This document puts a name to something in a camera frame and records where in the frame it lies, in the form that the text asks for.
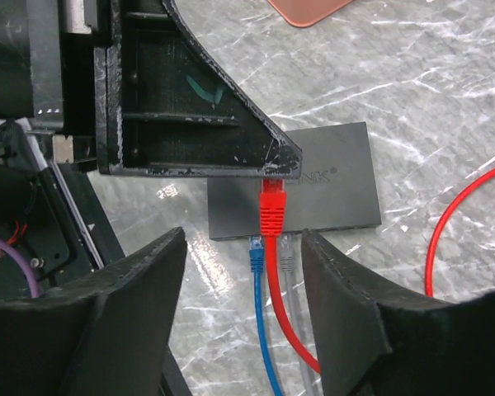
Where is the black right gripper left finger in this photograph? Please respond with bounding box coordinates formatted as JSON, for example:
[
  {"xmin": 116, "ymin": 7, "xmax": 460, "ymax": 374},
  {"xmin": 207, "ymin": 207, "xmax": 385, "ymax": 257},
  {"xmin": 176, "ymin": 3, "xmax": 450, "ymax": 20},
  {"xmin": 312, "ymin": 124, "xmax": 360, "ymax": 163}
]
[{"xmin": 0, "ymin": 228, "xmax": 186, "ymax": 395}]

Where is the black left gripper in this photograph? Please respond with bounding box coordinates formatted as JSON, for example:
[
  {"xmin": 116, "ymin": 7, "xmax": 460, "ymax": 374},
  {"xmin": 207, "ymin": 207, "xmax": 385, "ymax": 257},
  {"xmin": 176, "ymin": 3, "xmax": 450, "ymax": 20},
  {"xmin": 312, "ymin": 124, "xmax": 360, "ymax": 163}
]
[{"xmin": 26, "ymin": 0, "xmax": 304, "ymax": 179}]

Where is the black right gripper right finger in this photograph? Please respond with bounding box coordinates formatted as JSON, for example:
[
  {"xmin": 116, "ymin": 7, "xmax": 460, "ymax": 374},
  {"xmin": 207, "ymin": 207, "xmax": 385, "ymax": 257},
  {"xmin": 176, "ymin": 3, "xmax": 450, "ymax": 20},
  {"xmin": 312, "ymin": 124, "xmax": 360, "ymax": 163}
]
[{"xmin": 301, "ymin": 230, "xmax": 495, "ymax": 396}]

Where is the grey ethernet cable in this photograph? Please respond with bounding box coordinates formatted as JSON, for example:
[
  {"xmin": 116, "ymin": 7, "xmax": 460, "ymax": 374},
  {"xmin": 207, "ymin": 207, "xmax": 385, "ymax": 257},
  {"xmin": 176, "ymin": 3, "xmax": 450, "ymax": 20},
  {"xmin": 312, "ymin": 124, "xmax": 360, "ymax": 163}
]
[{"xmin": 279, "ymin": 234, "xmax": 321, "ymax": 396}]

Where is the blue ethernet cable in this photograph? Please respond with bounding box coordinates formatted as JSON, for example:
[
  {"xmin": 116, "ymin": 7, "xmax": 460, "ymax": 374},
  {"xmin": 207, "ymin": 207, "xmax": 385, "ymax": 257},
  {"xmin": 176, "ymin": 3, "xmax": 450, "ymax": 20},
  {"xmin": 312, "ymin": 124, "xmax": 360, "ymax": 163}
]
[{"xmin": 247, "ymin": 234, "xmax": 288, "ymax": 396}]

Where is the black network switch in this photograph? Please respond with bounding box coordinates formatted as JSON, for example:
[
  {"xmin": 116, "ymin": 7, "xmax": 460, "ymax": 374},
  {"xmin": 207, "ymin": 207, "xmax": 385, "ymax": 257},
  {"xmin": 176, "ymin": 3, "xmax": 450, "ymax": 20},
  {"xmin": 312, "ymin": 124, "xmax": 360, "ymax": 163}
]
[{"xmin": 207, "ymin": 122, "xmax": 382, "ymax": 240}]

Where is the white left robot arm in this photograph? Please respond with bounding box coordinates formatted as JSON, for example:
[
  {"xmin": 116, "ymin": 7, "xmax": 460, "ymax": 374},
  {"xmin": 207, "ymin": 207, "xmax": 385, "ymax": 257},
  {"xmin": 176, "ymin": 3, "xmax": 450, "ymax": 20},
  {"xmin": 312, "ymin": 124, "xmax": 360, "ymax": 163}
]
[{"xmin": 0, "ymin": 1, "xmax": 302, "ymax": 299}]

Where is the pink plastic tray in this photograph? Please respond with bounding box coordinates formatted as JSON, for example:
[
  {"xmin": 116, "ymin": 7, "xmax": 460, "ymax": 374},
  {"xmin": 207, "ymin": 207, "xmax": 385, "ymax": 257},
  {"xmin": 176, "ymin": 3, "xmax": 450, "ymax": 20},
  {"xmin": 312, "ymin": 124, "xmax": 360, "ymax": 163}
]
[{"xmin": 267, "ymin": 0, "xmax": 353, "ymax": 28}]

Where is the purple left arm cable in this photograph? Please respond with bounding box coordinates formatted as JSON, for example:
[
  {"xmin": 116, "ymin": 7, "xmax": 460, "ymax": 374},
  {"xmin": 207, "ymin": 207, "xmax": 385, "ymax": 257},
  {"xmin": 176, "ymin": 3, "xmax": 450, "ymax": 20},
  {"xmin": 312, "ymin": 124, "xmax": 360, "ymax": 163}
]
[{"xmin": 0, "ymin": 229, "xmax": 42, "ymax": 299}]

